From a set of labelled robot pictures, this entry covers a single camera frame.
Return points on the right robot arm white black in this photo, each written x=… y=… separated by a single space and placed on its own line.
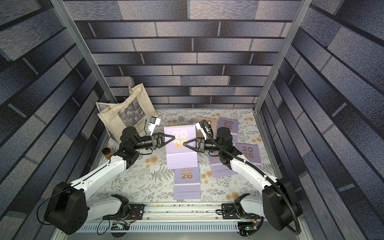
x=279 y=204

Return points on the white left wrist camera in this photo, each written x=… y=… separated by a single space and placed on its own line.
x=152 y=123

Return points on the cream canvas tote bag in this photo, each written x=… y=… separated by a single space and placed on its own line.
x=133 y=112

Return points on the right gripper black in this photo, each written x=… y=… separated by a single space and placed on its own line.
x=202 y=144

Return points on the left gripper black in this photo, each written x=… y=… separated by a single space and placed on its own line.
x=154 y=140

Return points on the left aluminium frame post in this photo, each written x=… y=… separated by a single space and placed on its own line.
x=74 y=32

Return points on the purple 2026 calendar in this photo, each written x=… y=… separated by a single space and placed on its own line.
x=178 y=156
x=232 y=125
x=217 y=168
x=187 y=184
x=251 y=152

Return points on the right aluminium frame post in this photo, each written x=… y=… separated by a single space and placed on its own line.
x=299 y=16

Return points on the peach 2026 calendar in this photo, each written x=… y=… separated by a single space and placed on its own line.
x=213 y=123

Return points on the aluminium frame post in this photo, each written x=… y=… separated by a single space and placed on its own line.
x=74 y=32
x=299 y=16

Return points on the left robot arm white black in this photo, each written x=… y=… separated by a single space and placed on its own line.
x=69 y=206

